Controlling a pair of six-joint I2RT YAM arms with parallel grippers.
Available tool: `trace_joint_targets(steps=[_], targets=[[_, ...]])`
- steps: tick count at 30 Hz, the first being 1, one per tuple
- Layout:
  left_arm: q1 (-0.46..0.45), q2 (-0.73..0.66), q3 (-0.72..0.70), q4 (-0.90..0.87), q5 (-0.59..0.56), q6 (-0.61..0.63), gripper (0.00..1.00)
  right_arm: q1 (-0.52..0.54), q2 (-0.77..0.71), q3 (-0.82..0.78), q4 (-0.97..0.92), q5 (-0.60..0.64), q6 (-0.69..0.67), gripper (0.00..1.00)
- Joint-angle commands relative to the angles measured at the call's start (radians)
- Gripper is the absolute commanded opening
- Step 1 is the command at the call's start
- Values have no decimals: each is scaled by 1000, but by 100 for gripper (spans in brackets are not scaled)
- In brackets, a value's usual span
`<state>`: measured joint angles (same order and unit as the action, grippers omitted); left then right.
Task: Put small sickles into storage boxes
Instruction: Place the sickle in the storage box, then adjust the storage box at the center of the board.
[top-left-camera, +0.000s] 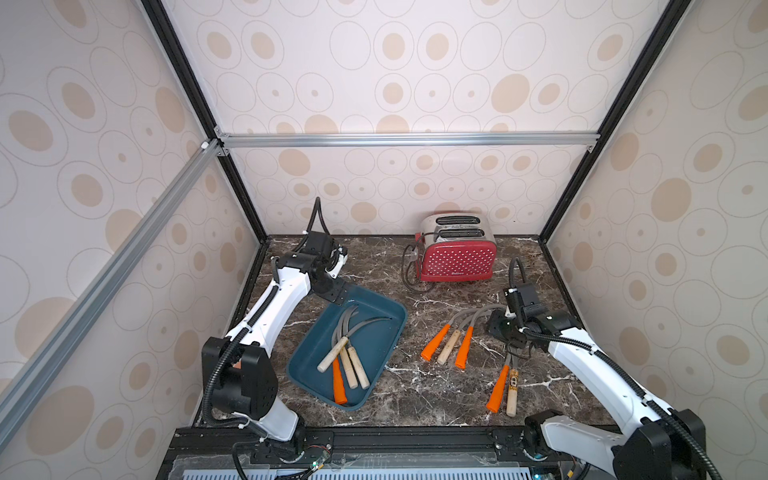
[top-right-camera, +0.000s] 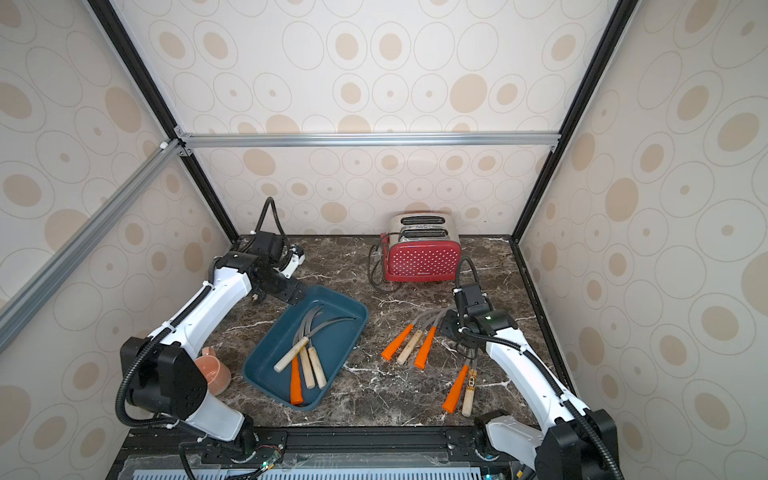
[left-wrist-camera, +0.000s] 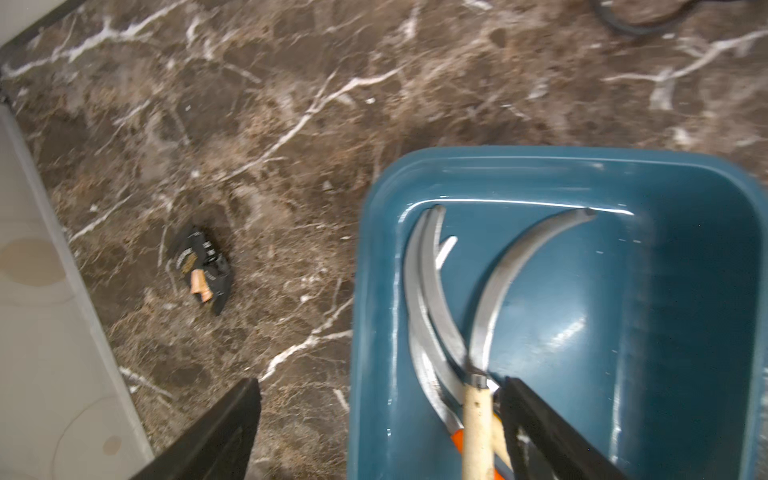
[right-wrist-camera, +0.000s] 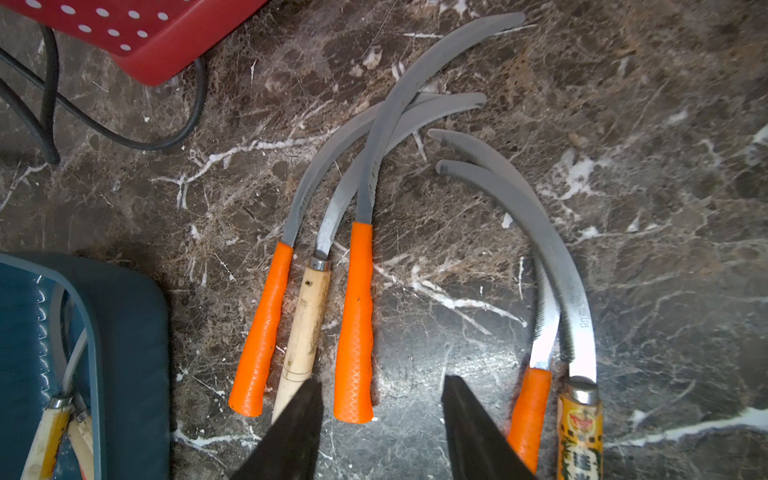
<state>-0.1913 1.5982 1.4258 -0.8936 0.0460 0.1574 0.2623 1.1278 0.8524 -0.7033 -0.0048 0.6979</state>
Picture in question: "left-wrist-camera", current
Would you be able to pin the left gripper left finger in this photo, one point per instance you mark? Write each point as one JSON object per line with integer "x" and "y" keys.
{"x": 218, "y": 445}

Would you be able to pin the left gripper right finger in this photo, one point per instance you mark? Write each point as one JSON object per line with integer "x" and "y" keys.
{"x": 569, "y": 454}

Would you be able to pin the teal rectangular storage tray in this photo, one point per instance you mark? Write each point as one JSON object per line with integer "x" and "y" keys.
{"x": 645, "y": 329}

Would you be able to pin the small black plug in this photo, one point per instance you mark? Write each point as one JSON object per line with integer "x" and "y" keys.
{"x": 204, "y": 267}

